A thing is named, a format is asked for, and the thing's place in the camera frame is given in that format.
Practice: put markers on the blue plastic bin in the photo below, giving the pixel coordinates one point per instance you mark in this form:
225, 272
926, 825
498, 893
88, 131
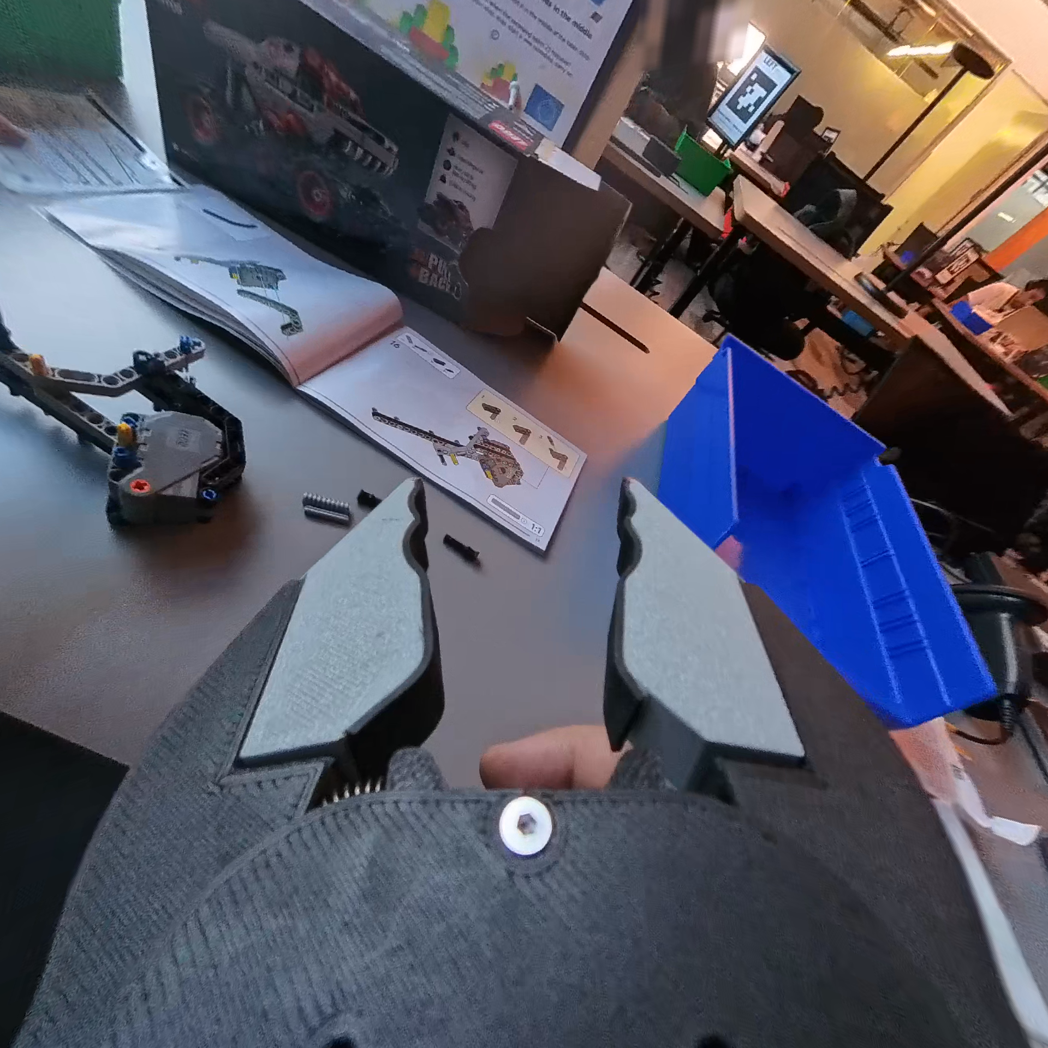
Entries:
819, 524

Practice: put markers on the person's right hand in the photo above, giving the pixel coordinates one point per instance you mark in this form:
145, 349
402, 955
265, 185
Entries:
544, 757

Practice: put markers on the small blue storage box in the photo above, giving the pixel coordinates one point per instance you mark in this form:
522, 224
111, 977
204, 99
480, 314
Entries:
973, 318

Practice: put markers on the small green storage bin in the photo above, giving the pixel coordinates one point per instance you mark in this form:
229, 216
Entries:
700, 168

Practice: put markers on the black floor lamp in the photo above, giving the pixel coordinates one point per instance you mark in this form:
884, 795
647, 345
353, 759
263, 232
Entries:
974, 59

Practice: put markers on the long pale office desk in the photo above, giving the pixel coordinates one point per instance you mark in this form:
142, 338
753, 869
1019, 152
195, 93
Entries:
810, 246

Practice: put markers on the open lego instruction booklet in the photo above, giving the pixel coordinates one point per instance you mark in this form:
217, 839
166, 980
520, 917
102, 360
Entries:
205, 246

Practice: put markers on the printed paper sheet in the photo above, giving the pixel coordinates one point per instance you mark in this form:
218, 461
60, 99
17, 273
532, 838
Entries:
74, 155

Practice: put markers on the white printed sign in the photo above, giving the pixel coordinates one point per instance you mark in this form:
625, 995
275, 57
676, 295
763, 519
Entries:
565, 49

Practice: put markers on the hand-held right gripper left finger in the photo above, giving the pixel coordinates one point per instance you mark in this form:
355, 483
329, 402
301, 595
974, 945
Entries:
344, 639

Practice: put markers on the monitor with square code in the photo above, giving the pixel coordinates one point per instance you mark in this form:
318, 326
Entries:
753, 94

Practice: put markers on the white paper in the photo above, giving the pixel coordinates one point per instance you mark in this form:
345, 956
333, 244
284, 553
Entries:
974, 786

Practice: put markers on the partly built lego chassis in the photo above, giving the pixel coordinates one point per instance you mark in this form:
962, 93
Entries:
172, 458

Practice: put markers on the black lego spring piece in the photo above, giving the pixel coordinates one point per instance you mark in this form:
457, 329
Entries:
326, 508

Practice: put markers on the dark office desk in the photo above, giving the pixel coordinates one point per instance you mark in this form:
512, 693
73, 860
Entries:
941, 426

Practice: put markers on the monster truck lego box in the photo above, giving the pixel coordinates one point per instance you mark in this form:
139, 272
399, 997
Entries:
262, 147

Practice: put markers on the large green parts bin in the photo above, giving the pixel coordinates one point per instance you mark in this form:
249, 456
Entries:
57, 33

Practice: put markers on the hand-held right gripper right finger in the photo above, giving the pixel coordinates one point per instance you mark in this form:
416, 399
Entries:
696, 647

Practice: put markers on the black office chair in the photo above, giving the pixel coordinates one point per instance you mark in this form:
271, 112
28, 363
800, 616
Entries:
753, 303

